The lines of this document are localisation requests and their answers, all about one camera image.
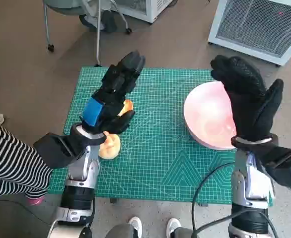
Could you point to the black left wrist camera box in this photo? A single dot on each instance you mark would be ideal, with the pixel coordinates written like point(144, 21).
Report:
point(53, 151)

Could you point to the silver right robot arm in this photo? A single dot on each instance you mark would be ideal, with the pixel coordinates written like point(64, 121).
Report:
point(242, 178)

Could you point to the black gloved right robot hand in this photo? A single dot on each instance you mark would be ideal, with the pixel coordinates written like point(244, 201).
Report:
point(249, 104)

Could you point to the grey metal pole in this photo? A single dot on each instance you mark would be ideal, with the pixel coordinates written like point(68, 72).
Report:
point(98, 37)

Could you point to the grey wheeled chair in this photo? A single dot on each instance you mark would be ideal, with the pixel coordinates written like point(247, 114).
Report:
point(63, 8)

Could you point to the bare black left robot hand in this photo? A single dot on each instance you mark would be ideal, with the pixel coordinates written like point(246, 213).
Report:
point(110, 99)

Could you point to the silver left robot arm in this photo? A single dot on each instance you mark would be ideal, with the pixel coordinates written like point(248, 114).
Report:
point(82, 171)

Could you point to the round toy bread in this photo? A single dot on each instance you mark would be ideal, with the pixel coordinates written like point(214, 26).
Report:
point(110, 148)

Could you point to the large white mesh cabinet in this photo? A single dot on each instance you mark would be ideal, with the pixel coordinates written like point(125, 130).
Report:
point(254, 24)

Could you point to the rectangular toy bread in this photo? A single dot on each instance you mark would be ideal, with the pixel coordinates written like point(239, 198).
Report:
point(128, 105)

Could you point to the black table clip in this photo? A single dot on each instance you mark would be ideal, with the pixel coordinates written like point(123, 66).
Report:
point(113, 200)
point(203, 204)

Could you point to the green cutting mat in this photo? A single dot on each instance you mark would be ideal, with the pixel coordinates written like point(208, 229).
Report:
point(155, 148)

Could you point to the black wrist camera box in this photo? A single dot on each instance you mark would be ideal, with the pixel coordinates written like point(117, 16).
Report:
point(284, 171)
point(53, 151)

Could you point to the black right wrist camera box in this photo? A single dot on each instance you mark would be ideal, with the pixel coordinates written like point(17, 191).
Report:
point(284, 171)

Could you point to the small white mesh cabinet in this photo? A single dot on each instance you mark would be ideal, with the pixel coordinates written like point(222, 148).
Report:
point(145, 7)

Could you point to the pink bowl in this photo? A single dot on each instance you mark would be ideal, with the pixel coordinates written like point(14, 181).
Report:
point(205, 111)

